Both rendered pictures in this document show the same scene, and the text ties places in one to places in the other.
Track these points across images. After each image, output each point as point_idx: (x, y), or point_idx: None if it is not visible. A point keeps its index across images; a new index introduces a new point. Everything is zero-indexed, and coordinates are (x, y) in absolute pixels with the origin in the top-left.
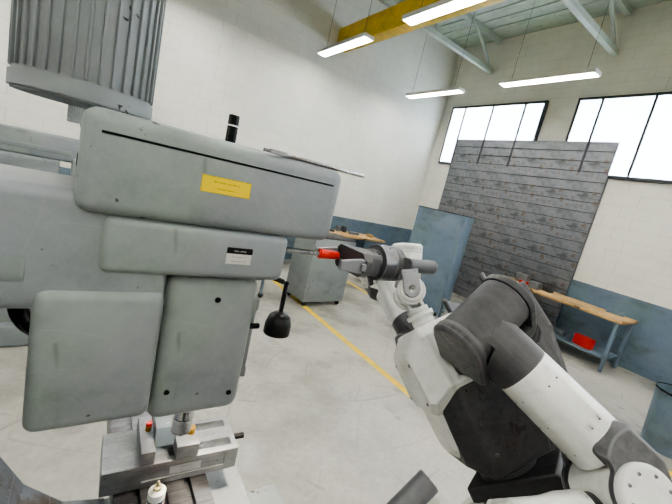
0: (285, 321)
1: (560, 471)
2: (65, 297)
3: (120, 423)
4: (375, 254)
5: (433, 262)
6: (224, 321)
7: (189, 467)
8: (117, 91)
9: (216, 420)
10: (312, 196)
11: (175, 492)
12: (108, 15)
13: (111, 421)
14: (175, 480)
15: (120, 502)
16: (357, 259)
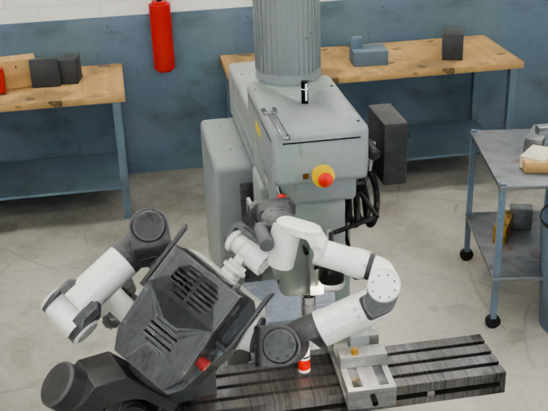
0: (320, 267)
1: (108, 354)
2: (254, 171)
3: (410, 347)
4: (263, 208)
5: (262, 238)
6: None
7: (340, 376)
8: (262, 72)
9: (387, 380)
10: (268, 146)
11: (324, 378)
12: (255, 38)
13: (413, 342)
14: (337, 378)
15: (321, 356)
16: (249, 201)
